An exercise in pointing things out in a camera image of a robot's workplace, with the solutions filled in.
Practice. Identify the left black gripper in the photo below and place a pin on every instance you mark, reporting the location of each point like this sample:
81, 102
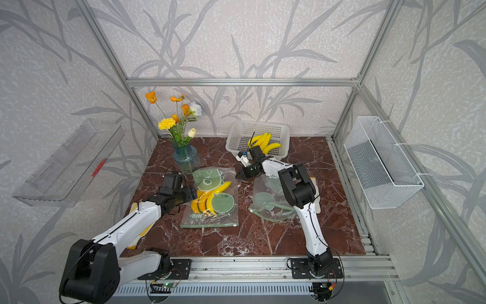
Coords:
191, 194

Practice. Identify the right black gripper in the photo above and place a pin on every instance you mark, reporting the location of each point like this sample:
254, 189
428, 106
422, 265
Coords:
242, 170

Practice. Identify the zip-top bag with bananas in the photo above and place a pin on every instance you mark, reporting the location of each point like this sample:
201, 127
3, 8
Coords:
268, 200
216, 204

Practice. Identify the yellow banana taken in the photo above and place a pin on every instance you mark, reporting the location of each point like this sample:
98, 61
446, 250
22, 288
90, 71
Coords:
252, 142
270, 147

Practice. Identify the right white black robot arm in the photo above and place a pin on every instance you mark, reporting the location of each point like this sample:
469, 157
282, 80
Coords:
300, 193

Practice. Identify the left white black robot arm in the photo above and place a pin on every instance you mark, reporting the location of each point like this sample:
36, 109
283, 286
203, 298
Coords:
95, 268

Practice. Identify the left bag banana three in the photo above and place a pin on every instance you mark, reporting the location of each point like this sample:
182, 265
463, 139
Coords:
197, 206

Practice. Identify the left bag banana one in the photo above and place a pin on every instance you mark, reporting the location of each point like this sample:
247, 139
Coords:
203, 195

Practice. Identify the left bag banana two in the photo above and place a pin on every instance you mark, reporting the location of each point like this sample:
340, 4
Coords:
208, 206

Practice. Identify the white plastic basket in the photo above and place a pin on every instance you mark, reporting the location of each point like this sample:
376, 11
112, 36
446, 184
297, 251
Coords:
273, 138

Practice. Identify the blue glass vase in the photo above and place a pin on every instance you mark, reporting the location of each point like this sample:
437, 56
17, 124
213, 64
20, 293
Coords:
187, 158

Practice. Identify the yellow work glove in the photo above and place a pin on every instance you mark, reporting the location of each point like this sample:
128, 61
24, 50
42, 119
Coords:
133, 244

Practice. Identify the artificial flower bouquet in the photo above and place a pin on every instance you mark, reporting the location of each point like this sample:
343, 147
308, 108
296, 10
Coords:
176, 124

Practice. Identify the white work glove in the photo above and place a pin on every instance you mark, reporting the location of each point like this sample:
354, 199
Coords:
317, 196

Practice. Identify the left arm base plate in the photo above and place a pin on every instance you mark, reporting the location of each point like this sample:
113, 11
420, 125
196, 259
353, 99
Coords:
174, 269

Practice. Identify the clear acrylic wall shelf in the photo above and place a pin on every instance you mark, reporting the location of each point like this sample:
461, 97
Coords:
64, 177

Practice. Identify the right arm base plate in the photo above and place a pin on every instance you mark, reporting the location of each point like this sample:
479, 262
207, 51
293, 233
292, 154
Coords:
304, 268

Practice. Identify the white wire mesh basket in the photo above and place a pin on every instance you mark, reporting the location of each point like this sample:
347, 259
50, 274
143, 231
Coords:
384, 172

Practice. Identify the aluminium front rail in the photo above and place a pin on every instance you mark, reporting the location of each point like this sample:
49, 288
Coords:
355, 268

